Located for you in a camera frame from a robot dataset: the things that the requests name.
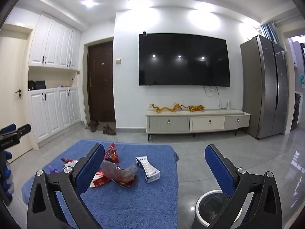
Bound white television cabinet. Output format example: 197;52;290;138
145;109;251;141

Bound golden dragon figurine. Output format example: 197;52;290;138
149;102;184;113

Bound white cardboard box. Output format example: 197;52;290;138
135;156;161;184

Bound white rimmed grey waste bin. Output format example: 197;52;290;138
194;188;243;229

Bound blue blanket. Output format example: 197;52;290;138
21;139;180;229

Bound black wall television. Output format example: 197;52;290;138
139;33;230;87

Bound blue striped curtain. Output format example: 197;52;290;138
260;22;279;44

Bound television cables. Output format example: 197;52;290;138
204;85;222;109

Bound dark brown entrance door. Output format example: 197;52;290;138
87;40;116;124

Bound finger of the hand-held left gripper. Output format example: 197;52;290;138
0;123;17;135
16;123;31;137

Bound white room door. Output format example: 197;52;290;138
0;27;32;163

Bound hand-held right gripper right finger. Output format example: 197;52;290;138
192;144;283;229

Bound red snack wrapper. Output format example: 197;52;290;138
104;143;120;164

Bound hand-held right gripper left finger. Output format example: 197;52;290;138
27;143;105;229

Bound white built-in cupboard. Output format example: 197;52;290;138
27;12;81;145

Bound grey double door fridge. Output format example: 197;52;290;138
240;35;291;139

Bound red and white wrapper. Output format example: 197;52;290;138
89;169;111;189

